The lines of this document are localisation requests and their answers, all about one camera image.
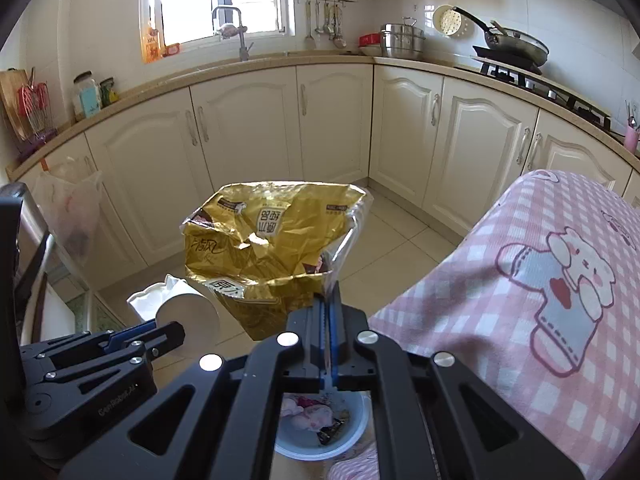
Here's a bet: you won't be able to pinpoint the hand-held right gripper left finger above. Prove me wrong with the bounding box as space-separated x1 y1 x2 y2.
60 299 330 480

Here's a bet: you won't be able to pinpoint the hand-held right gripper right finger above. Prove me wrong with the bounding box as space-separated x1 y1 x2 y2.
329 282 585 480

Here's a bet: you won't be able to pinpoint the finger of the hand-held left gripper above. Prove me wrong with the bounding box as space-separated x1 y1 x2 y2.
44 347 162 392
20 320 187 367

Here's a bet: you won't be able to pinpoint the white paper cup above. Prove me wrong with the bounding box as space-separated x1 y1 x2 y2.
126 274 222 358

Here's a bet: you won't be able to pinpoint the blue bowl with white rim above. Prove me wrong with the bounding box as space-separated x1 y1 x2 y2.
275 390 373 463

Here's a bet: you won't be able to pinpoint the gold plastic packaging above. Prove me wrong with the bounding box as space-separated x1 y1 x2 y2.
180 180 375 341

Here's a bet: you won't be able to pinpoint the hanging clear plastic bag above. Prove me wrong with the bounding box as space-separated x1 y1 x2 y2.
32 157 103 256

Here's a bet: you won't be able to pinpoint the pink checked tablecloth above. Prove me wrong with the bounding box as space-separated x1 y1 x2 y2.
327 169 640 480

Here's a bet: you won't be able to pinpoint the cream kitchen counter cabinets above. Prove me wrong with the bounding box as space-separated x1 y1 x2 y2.
10 52 640 286

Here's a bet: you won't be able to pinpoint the glass jar with blue label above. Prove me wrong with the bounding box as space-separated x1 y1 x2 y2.
73 71 102 118

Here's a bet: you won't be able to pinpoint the dark green jar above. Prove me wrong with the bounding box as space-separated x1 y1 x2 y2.
99 77 119 108

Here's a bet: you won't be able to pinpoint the wooden cutting board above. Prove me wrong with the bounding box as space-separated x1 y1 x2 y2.
0 69 36 142

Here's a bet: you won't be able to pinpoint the orange bottle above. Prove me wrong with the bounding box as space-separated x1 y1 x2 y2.
142 25 162 63

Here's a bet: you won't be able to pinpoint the steel kitchen faucet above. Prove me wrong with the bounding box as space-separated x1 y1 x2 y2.
211 5 256 62

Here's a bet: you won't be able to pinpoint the steel steamer pot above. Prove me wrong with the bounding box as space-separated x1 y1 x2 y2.
380 17 427 59

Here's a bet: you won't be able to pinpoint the black gas stove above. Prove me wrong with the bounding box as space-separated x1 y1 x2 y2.
455 45 613 131

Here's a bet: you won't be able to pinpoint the white framed window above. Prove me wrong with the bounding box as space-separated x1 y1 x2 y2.
140 0 296 46

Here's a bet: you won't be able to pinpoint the yellow perforated plate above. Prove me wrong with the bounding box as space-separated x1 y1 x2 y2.
432 4 468 37

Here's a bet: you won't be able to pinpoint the wok with lid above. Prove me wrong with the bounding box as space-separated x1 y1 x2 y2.
452 6 550 68

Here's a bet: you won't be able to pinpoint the pink utensil holder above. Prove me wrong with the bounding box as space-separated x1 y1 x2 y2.
622 100 640 153

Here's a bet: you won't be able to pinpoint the red wire rack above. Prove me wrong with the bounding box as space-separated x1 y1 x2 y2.
17 80 58 151

